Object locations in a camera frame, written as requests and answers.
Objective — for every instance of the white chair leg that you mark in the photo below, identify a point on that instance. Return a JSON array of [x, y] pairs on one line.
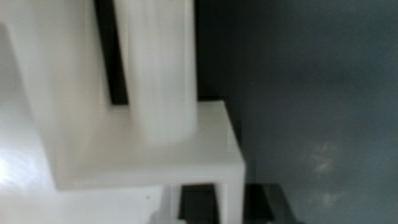
[[156, 35]]

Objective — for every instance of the white chair seat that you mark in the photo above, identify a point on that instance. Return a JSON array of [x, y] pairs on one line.
[[83, 175]]

